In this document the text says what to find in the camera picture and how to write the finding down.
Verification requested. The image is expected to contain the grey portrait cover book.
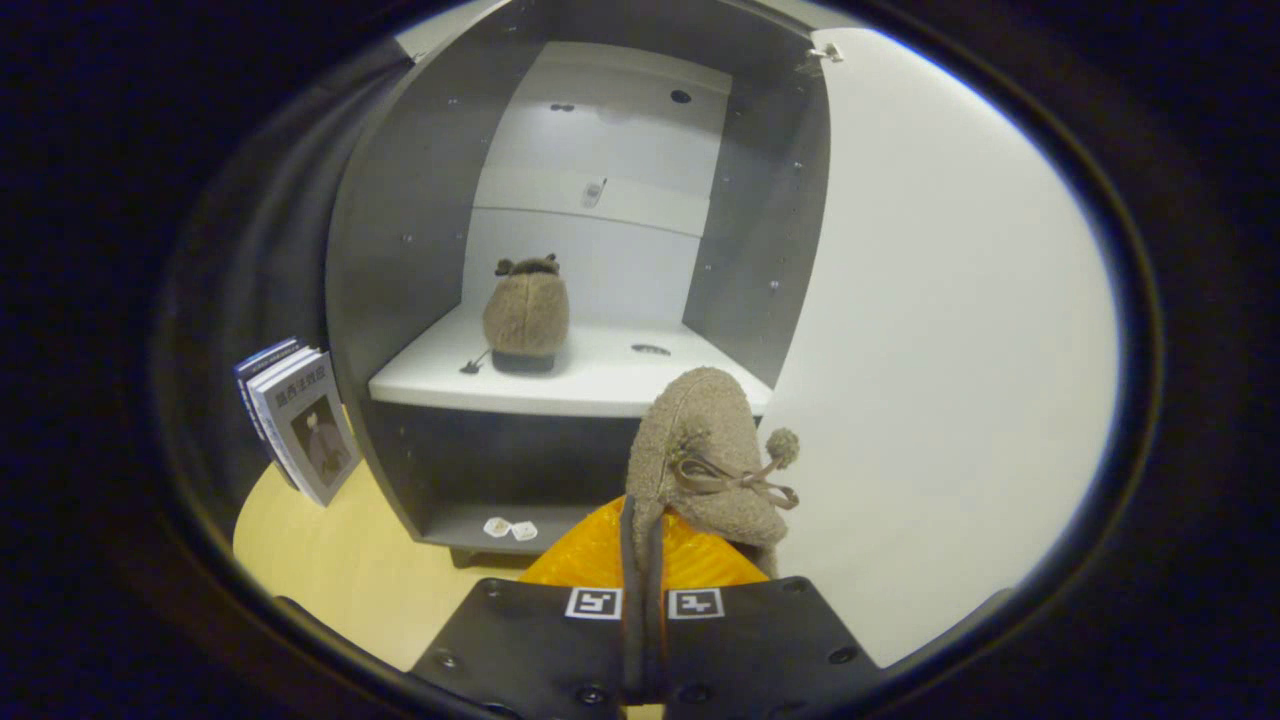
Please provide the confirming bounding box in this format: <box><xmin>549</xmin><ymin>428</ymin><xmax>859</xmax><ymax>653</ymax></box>
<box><xmin>250</xmin><ymin>350</ymin><xmax>362</xmax><ymax>508</ymax></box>

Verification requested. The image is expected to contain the black backdrop cloth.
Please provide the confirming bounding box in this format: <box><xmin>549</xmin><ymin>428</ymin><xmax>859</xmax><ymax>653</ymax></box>
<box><xmin>153</xmin><ymin>40</ymin><xmax>406</xmax><ymax>561</ymax></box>

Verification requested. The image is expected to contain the brown fuzzy shoe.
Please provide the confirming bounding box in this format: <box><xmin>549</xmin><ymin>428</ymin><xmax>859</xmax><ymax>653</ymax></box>
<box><xmin>482</xmin><ymin>253</ymin><xmax>571</xmax><ymax>375</ymax></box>
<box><xmin>625</xmin><ymin>366</ymin><xmax>802</xmax><ymax>580</ymax></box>

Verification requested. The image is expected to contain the white shoe cabinet door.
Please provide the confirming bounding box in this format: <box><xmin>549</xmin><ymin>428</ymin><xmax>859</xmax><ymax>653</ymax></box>
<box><xmin>757</xmin><ymin>27</ymin><xmax>1122</xmax><ymax>669</ymax></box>

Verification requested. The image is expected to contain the dark grey shoe cabinet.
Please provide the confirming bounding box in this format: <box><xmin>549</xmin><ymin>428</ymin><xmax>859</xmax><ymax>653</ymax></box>
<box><xmin>324</xmin><ymin>0</ymin><xmax>833</xmax><ymax>557</ymax></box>

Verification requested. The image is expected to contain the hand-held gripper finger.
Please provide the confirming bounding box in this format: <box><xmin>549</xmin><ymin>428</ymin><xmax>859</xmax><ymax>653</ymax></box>
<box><xmin>643</xmin><ymin>508</ymin><xmax>883</xmax><ymax>720</ymax></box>
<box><xmin>408</xmin><ymin>495</ymin><xmax>645</xmax><ymax>720</ymax></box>

